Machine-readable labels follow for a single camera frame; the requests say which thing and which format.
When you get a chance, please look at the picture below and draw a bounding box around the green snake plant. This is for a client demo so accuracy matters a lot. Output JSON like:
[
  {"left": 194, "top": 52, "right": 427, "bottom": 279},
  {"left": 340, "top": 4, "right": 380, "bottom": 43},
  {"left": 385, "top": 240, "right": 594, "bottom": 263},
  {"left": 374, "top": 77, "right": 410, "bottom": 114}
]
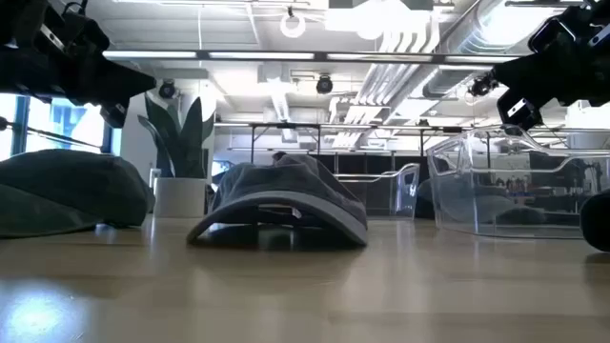
[{"left": 136, "top": 92, "right": 216, "bottom": 180}]

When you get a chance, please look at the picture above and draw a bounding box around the white LED light strip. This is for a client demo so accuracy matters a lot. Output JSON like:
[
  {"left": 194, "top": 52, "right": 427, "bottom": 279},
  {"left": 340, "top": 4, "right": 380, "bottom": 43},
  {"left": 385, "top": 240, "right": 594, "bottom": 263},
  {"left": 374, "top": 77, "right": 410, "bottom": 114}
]
[
  {"left": 444, "top": 54, "right": 519, "bottom": 65},
  {"left": 102, "top": 50, "right": 198, "bottom": 60},
  {"left": 326, "top": 52, "right": 433, "bottom": 62},
  {"left": 208, "top": 51, "right": 316, "bottom": 61}
]

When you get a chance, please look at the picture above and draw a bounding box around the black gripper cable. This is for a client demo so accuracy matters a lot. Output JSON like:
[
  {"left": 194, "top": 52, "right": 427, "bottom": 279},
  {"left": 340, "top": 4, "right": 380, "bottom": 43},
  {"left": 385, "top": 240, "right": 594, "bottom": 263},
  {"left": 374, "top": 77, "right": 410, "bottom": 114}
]
[{"left": 61, "top": 0, "right": 90, "bottom": 15}]

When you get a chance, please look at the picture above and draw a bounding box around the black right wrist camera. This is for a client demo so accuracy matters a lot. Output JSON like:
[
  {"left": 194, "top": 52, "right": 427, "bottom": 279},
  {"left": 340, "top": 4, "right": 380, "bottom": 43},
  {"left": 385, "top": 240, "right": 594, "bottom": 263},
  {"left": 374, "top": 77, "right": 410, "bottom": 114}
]
[{"left": 496, "top": 88, "right": 543, "bottom": 132}]

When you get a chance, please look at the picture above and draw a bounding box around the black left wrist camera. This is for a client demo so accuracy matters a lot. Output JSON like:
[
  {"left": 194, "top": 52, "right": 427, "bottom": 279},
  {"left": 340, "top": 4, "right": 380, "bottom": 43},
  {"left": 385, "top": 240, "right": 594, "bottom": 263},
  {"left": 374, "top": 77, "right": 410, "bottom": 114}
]
[{"left": 98, "top": 100, "right": 131, "bottom": 130}]

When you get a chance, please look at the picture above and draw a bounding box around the black folding table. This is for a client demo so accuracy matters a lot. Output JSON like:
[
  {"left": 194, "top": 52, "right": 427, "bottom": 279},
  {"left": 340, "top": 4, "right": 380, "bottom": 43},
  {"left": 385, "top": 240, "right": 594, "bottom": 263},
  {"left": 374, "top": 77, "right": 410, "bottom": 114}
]
[{"left": 213, "top": 121, "right": 323, "bottom": 166}]

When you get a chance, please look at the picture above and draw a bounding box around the grey baseball cap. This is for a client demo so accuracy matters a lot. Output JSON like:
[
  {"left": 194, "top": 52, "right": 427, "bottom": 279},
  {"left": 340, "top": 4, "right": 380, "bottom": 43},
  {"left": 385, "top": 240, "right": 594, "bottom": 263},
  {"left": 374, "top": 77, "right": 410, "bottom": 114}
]
[
  {"left": 428, "top": 183, "right": 547, "bottom": 226},
  {"left": 185, "top": 151, "right": 369, "bottom": 248}
]

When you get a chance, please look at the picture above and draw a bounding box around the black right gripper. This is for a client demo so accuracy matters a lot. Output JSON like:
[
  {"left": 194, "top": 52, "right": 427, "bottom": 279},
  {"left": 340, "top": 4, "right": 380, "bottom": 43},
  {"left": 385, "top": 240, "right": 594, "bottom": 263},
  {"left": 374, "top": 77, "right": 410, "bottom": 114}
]
[{"left": 493, "top": 4, "right": 610, "bottom": 109}]

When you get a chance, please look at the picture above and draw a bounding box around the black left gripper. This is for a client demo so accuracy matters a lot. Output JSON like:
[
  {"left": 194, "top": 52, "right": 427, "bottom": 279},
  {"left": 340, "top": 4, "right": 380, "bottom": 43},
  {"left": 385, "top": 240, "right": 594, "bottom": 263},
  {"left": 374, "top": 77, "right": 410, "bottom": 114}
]
[{"left": 0, "top": 11, "right": 157, "bottom": 107}]

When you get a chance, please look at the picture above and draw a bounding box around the black overhead rig camera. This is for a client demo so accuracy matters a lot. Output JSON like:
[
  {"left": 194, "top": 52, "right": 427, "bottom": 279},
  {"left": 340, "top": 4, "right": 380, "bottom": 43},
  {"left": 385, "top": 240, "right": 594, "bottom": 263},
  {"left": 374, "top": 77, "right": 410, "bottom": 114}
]
[{"left": 468, "top": 71, "right": 499, "bottom": 98}]

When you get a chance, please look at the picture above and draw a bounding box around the bright window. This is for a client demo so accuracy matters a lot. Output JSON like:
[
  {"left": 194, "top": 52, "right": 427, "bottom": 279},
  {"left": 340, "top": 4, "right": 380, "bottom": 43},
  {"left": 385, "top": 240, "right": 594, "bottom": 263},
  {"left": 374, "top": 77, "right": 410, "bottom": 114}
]
[{"left": 0, "top": 92, "right": 116, "bottom": 161}]

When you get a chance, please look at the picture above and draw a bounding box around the round black ceiling camera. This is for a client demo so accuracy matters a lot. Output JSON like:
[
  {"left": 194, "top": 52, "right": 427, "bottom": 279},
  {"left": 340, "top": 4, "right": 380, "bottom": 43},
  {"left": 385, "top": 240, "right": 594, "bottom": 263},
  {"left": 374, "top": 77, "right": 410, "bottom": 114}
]
[
  {"left": 158, "top": 79, "right": 178, "bottom": 100},
  {"left": 315, "top": 74, "right": 335, "bottom": 95}
]

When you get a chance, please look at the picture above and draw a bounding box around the white round plant pot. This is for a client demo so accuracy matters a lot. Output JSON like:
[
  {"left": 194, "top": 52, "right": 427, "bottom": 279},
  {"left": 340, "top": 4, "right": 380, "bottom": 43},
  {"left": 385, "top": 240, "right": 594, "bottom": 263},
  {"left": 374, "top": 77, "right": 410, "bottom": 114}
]
[{"left": 152, "top": 176, "right": 209, "bottom": 219}]

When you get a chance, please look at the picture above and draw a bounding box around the white hanging ring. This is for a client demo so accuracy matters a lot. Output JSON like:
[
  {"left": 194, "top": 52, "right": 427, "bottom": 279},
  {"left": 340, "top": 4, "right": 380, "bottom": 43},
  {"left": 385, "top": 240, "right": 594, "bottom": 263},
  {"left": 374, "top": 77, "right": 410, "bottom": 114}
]
[{"left": 279, "top": 10, "right": 307, "bottom": 40}]

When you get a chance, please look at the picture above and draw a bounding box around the large clear plastic bin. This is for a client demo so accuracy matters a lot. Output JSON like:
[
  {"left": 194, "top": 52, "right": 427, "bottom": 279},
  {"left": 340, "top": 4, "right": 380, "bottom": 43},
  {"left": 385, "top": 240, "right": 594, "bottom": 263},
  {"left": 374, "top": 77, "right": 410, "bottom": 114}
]
[{"left": 426, "top": 124, "right": 610, "bottom": 239}]

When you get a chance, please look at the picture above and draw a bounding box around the silver round air duct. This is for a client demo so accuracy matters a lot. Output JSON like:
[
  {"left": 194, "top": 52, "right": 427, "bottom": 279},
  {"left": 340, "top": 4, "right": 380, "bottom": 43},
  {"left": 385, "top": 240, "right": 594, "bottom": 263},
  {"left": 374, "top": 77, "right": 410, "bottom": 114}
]
[{"left": 421, "top": 0, "right": 538, "bottom": 99}]

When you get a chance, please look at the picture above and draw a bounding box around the small clear plastic bin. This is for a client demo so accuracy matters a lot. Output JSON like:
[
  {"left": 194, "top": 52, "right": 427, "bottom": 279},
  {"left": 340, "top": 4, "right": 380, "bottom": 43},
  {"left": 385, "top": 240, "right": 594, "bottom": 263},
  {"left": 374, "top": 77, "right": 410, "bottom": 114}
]
[{"left": 333, "top": 162, "right": 421, "bottom": 221}]

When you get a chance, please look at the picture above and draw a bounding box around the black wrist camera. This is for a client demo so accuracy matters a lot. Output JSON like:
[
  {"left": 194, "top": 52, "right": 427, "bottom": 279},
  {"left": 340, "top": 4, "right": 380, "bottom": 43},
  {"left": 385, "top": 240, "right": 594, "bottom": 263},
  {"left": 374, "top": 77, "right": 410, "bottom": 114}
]
[
  {"left": 98, "top": 100, "right": 131, "bottom": 130},
  {"left": 496, "top": 88, "right": 543, "bottom": 132}
]

